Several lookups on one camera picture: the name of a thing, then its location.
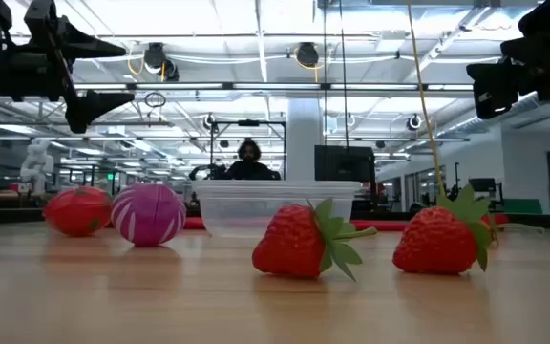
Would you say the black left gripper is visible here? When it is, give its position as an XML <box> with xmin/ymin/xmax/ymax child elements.
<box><xmin>0</xmin><ymin>0</ymin><xmax>136</xmax><ymax>135</ymax></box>

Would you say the large red toy tomato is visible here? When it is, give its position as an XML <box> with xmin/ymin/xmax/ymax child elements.
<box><xmin>42</xmin><ymin>185</ymin><xmax>113</xmax><ymax>238</ymax></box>

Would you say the small long-stemmed toy strawberry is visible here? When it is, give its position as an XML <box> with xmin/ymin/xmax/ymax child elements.
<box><xmin>487</xmin><ymin>214</ymin><xmax>546</xmax><ymax>246</ymax></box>

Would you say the purple white-striped toy ball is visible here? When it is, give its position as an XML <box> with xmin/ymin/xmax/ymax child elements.
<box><xmin>110</xmin><ymin>183</ymin><xmax>188</xmax><ymax>247</ymax></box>

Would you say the red toy strawberry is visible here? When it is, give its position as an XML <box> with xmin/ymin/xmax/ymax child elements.
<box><xmin>391</xmin><ymin>183</ymin><xmax>495</xmax><ymax>276</ymax></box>
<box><xmin>251</xmin><ymin>198</ymin><xmax>379</xmax><ymax>282</ymax></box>

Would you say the clear plastic tupperware container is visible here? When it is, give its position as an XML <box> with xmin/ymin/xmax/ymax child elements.
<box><xmin>191</xmin><ymin>179</ymin><xmax>363</xmax><ymax>239</ymax></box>

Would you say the black distant monitor stand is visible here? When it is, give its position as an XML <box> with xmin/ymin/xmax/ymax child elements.
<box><xmin>468</xmin><ymin>177</ymin><xmax>505</xmax><ymax>211</ymax></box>

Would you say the green panel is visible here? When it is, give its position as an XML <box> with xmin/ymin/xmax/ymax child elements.
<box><xmin>502</xmin><ymin>198</ymin><xmax>543</xmax><ymax>215</ymax></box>

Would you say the black monitor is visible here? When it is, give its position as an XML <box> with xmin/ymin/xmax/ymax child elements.
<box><xmin>314</xmin><ymin>144</ymin><xmax>377</xmax><ymax>183</ymax></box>

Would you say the person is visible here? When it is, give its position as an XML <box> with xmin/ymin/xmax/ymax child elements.
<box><xmin>225</xmin><ymin>138</ymin><xmax>282</xmax><ymax>182</ymax></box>

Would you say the long ceiling light bar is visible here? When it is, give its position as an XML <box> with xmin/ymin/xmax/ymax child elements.
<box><xmin>74</xmin><ymin>81</ymin><xmax>475</xmax><ymax>92</ymax></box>

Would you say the white building column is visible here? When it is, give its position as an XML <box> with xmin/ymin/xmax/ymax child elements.
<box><xmin>286</xmin><ymin>97</ymin><xmax>325</xmax><ymax>182</ymax></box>

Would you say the black round cable loop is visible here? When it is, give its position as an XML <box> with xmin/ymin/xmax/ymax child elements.
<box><xmin>143</xmin><ymin>91</ymin><xmax>167</xmax><ymax>109</ymax></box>

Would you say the yellow hanging cable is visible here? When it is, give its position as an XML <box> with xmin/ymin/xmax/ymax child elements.
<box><xmin>406</xmin><ymin>0</ymin><xmax>448</xmax><ymax>198</ymax></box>

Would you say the black tubular stand frame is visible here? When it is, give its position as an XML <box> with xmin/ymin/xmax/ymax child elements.
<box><xmin>209</xmin><ymin>118</ymin><xmax>287</xmax><ymax>181</ymax></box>

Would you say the black hanging cable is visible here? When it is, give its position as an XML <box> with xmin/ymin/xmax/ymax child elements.
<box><xmin>338</xmin><ymin>0</ymin><xmax>351</xmax><ymax>149</ymax></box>

